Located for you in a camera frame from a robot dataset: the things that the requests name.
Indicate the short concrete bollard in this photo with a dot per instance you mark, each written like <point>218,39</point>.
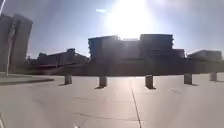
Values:
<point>103,81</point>
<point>213,76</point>
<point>149,81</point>
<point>68,79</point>
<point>188,78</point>

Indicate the large blocky building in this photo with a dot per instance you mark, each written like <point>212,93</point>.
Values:
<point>133,48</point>

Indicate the low dark building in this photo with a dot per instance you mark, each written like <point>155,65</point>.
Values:
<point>60,58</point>

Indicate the low flat building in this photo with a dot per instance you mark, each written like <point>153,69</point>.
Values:
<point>205,55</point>

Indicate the tall tower building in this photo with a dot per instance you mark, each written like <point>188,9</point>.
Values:
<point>20,40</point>

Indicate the pale pole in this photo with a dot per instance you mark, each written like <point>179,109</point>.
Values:
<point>8,56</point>

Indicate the long dark low wall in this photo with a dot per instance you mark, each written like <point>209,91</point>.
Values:
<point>126,68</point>

